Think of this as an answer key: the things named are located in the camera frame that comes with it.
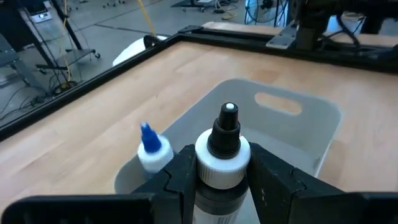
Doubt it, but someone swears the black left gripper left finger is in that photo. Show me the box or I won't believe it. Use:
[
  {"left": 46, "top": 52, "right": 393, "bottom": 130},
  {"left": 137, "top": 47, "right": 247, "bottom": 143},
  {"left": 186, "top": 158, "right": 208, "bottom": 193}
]
[{"left": 133, "top": 144, "right": 197, "bottom": 224}]

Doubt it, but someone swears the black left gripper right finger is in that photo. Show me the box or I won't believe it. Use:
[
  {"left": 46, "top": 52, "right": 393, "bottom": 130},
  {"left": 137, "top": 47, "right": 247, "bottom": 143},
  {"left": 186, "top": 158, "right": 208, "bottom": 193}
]
[{"left": 248, "top": 142, "right": 346, "bottom": 224}]

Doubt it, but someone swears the large blue-tipped colouring bottle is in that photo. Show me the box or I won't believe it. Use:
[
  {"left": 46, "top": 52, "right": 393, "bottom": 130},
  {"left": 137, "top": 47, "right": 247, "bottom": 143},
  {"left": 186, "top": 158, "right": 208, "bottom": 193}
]
[{"left": 137, "top": 121, "right": 175, "bottom": 181}]

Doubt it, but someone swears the large black-tipped colouring bottle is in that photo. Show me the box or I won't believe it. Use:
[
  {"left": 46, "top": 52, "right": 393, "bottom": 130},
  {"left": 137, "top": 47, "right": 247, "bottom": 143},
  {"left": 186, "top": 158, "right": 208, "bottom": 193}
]
[{"left": 192, "top": 101, "right": 252, "bottom": 224}]

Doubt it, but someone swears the grey plastic bin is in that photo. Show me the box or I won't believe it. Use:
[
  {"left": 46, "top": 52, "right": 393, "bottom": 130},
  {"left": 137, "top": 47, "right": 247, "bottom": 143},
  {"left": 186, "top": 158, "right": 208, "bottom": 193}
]
[{"left": 113, "top": 78, "right": 343, "bottom": 224}]

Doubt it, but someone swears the white bagged trash bin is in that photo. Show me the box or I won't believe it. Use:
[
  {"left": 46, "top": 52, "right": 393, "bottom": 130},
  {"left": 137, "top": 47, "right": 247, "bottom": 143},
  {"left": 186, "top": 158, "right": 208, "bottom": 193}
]
[{"left": 111, "top": 35, "right": 169, "bottom": 67}]

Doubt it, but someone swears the black rolling stand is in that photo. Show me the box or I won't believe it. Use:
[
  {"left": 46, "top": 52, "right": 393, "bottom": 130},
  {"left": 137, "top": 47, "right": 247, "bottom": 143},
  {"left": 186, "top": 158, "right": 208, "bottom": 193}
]
[{"left": 18, "top": 0, "right": 102, "bottom": 71}]

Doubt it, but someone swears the round floor fan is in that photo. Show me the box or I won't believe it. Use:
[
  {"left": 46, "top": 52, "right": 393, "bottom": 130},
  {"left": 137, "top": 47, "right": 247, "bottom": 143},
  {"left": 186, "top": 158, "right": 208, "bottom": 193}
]
[{"left": 244, "top": 0, "right": 290, "bottom": 26}]

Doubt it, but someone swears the black aluminium table frame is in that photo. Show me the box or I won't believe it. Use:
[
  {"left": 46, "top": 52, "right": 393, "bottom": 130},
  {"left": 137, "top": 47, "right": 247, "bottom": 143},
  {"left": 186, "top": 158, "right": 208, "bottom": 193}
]
[{"left": 0, "top": 24, "right": 398, "bottom": 142}]

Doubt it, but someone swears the grey metal mount plate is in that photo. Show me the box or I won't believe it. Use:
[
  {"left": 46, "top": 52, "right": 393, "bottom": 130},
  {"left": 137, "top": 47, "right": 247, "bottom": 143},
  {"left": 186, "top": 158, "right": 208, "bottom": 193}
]
[{"left": 265, "top": 24, "right": 298, "bottom": 50}]

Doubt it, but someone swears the yellow hanging cable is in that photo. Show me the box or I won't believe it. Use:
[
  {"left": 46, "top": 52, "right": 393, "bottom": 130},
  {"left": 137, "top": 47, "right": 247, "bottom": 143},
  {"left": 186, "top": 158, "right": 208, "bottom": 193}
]
[{"left": 136, "top": 0, "right": 157, "bottom": 37}]

